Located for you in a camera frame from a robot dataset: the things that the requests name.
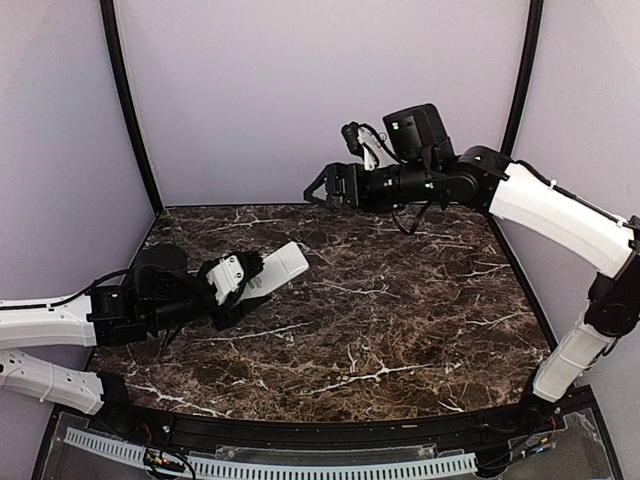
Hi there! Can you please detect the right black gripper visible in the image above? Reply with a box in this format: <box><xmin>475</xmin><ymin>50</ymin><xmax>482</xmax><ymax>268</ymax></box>
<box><xmin>303</xmin><ymin>157</ymin><xmax>437</xmax><ymax>214</ymax></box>

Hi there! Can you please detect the white remote control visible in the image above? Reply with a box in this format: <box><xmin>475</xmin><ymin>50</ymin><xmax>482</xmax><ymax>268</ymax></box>
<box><xmin>240</xmin><ymin>242</ymin><xmax>309</xmax><ymax>301</ymax></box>

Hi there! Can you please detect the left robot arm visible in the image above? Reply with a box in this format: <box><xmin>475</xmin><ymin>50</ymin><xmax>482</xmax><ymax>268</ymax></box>
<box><xmin>1</xmin><ymin>244</ymin><xmax>308</xmax><ymax>436</ymax></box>

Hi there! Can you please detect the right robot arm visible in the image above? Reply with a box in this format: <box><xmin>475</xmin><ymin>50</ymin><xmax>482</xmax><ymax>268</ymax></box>
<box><xmin>303</xmin><ymin>103</ymin><xmax>639</xmax><ymax>434</ymax></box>

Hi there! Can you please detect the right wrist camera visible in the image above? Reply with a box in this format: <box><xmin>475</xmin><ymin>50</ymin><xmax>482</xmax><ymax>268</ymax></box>
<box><xmin>341</xmin><ymin>122</ymin><xmax>392</xmax><ymax>171</ymax></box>

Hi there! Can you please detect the black front rail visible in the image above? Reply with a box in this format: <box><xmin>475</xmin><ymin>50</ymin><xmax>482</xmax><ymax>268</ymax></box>
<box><xmin>94</xmin><ymin>384</ymin><xmax>596</xmax><ymax>456</ymax></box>

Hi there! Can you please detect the white slotted cable duct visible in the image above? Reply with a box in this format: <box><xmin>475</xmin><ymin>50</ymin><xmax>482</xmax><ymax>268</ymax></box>
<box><xmin>64</xmin><ymin>427</ymin><xmax>477</xmax><ymax>479</ymax></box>

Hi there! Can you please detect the right black frame post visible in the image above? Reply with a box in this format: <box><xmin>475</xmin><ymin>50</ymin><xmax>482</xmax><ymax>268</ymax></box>
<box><xmin>499</xmin><ymin>0</ymin><xmax>545</xmax><ymax>156</ymax></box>

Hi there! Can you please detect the black frame post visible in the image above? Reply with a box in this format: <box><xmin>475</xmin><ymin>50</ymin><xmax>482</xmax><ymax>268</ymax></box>
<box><xmin>99</xmin><ymin>0</ymin><xmax>164</xmax><ymax>217</ymax></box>
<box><xmin>499</xmin><ymin>0</ymin><xmax>545</xmax><ymax>156</ymax></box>

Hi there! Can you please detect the left black frame post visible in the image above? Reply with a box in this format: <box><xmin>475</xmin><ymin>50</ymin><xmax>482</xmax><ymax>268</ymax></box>
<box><xmin>99</xmin><ymin>0</ymin><xmax>164</xmax><ymax>217</ymax></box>

